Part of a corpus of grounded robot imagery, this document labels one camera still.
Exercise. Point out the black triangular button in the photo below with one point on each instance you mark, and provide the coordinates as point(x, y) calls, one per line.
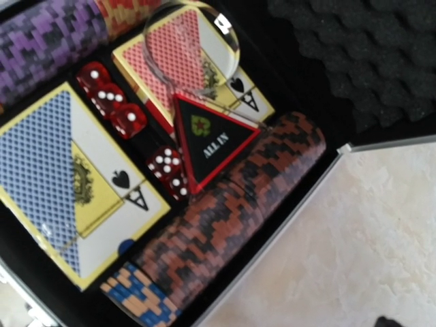
point(209, 140)

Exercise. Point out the aluminium poker chip case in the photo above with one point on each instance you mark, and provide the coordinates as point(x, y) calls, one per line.
point(355, 240)

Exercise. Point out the red playing card deck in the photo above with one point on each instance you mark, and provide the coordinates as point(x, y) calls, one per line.
point(239, 98)

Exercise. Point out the black white chip stack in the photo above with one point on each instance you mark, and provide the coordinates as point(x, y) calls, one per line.
point(139, 297)

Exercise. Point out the blue playing card deck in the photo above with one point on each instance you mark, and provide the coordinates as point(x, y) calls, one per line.
point(72, 186)

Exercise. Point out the blue round button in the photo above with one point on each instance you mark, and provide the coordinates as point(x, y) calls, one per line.
point(125, 245)

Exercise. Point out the red dice row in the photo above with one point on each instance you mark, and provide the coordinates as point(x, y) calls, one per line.
point(129, 119)

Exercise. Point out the dark red chip row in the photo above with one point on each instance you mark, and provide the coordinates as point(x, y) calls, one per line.
point(191, 251)

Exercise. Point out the purple chip row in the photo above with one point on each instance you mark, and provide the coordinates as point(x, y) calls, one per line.
point(39, 42)

